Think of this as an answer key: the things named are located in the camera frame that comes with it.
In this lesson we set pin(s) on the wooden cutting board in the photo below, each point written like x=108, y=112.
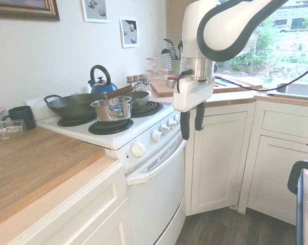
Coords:
x=161, y=88

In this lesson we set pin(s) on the pale utensil holder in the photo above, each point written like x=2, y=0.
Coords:
x=176, y=67

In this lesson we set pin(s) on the white false drawer front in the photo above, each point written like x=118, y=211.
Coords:
x=289, y=125

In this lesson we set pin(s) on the metal tin with red lid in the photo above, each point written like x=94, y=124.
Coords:
x=171, y=82

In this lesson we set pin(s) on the red and green utensil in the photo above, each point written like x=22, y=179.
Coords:
x=221, y=82

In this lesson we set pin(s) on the cork-topped spice jar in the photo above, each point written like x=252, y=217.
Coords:
x=136, y=78
x=143, y=77
x=130, y=79

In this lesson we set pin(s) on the stainless steel pot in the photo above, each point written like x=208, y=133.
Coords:
x=113, y=109

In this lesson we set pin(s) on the tall glass jar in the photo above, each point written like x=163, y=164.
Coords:
x=151, y=63

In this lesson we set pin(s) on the white cabinet drawer front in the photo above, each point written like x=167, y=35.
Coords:
x=74, y=211

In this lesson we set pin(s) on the dark blue mug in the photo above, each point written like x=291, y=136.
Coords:
x=19, y=116

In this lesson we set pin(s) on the wood framed painting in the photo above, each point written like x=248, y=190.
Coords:
x=21, y=9

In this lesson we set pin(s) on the small grey shapes print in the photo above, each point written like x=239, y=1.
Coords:
x=129, y=32

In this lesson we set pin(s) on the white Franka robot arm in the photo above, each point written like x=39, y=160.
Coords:
x=220, y=30

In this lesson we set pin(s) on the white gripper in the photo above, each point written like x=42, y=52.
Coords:
x=188, y=98

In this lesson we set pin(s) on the large grey shapes print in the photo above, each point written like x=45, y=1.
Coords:
x=95, y=10

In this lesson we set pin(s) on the glass shaker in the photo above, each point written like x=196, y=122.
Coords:
x=140, y=87
x=147, y=87

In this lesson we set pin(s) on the white corner cabinet door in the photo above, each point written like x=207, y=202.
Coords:
x=217, y=158

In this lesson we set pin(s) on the small jar red checked lid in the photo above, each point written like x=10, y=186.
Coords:
x=152, y=74
x=163, y=74

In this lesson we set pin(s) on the wooden window blinds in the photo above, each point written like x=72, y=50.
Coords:
x=174, y=23

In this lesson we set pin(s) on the black coil burner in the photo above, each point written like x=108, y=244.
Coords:
x=110, y=126
x=150, y=108
x=72, y=122

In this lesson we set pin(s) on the stainless steel sink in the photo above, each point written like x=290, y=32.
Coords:
x=296, y=89

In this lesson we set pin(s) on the white electric stove body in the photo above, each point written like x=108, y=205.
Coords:
x=110, y=141

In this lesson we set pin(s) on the large white oven knob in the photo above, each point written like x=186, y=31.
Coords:
x=138, y=149

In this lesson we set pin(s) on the white under-sink cabinet door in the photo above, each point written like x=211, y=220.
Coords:
x=276, y=178

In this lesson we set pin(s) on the parked car outside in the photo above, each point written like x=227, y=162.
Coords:
x=280, y=28

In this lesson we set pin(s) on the small white burner knob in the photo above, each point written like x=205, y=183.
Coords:
x=156, y=135
x=172, y=123
x=177, y=118
x=165, y=129

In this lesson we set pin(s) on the clear glass jar without lid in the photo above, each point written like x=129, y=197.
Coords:
x=9, y=129

